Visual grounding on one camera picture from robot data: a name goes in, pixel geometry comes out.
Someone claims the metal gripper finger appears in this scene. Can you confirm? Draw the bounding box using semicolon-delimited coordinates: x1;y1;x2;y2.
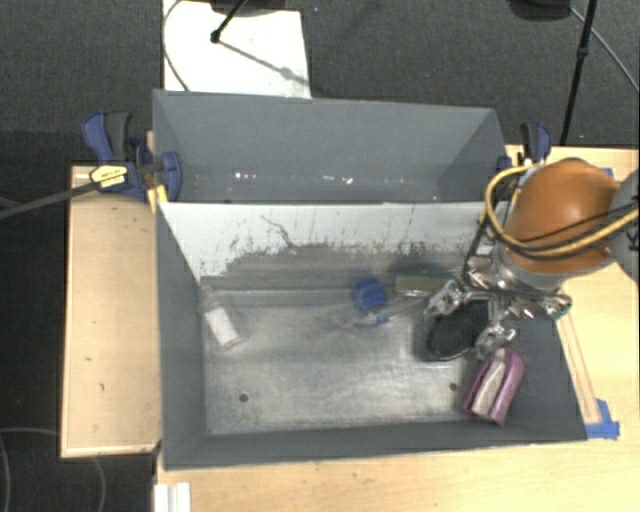
473;322;519;361
423;278;474;318

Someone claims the green and yellow sponge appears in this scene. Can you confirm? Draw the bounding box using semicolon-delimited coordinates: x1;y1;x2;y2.
393;264;452;297

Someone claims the black round object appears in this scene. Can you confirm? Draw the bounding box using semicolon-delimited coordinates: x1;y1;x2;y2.
424;299;490;362

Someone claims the purple and white roll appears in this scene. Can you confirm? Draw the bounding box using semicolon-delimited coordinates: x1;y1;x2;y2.
461;346;527;427

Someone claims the grey metal bin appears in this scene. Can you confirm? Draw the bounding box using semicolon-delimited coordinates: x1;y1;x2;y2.
151;89;589;472

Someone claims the pale wood board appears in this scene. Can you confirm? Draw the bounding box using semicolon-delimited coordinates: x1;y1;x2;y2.
60;160;164;460

